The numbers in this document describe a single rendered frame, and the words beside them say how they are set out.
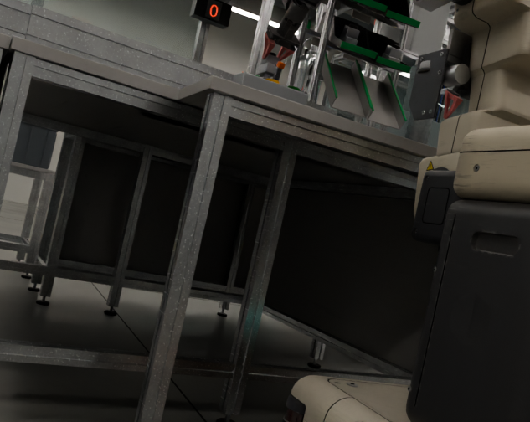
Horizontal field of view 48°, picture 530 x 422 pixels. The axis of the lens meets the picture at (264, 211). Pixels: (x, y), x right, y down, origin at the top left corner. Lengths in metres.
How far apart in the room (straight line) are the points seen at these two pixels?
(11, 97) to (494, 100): 1.05
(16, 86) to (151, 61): 0.35
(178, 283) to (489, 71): 0.81
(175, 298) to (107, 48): 0.66
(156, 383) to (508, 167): 0.83
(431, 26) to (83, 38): 2.10
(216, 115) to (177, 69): 0.35
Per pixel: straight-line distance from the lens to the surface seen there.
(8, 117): 1.47
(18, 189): 12.28
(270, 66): 1.92
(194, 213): 1.30
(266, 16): 3.23
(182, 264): 1.30
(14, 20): 1.57
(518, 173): 0.97
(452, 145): 1.35
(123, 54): 1.59
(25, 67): 1.47
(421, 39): 3.22
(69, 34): 1.57
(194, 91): 1.40
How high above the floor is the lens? 0.57
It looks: 1 degrees up
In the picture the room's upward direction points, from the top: 12 degrees clockwise
